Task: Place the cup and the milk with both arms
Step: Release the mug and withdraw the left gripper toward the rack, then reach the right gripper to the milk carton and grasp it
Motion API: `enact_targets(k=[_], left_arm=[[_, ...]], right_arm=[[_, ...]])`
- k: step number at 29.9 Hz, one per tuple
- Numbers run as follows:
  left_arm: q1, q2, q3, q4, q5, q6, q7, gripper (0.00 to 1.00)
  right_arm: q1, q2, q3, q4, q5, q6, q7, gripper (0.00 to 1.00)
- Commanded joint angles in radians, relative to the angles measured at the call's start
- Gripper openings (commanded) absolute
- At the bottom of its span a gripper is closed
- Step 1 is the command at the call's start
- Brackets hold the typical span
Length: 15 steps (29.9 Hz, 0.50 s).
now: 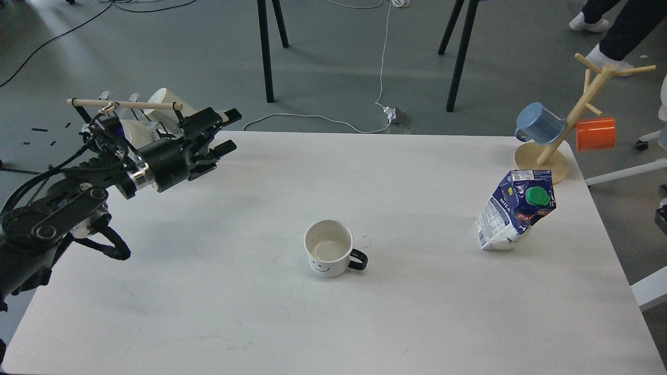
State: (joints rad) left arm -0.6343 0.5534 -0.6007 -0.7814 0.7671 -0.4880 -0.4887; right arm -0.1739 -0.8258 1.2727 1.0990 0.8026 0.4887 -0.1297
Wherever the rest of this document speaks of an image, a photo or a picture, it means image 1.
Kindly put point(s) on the blue white milk carton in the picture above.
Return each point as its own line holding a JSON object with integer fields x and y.
{"x": 521, "y": 199}

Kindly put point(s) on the black right table leg frame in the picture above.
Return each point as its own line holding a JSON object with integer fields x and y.
{"x": 469, "y": 20}

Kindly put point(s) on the person legs dark trousers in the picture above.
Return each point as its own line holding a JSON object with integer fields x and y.
{"x": 635, "y": 21}

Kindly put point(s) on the white smiley mug black handle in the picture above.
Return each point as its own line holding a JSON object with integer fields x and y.
{"x": 330, "y": 249}

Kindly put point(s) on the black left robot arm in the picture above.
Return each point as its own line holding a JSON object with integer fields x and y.
{"x": 67, "y": 203}

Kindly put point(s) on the white mug on rack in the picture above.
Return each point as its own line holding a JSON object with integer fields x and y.
{"x": 167, "y": 117}
{"x": 138, "y": 133}

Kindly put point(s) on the grey power adapter plug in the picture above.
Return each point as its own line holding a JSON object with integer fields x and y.
{"x": 396, "y": 117}

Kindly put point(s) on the white mug front on rack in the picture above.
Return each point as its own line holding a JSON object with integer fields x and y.
{"x": 138, "y": 133}

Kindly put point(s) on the white mug rear on rack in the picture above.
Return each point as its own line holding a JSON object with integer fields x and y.
{"x": 167, "y": 117}

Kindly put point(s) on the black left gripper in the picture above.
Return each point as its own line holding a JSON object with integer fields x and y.
{"x": 167, "y": 162}

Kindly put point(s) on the black wire cup rack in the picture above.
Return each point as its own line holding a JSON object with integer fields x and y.
{"x": 133, "y": 109}

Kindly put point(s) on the orange mug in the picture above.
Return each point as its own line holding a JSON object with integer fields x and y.
{"x": 595, "y": 134}

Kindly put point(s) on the wooden mug tree stand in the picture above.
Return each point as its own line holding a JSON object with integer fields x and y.
{"x": 530, "y": 155}

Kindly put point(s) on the blue metal mug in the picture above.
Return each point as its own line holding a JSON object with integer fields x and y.
{"x": 539, "y": 124}

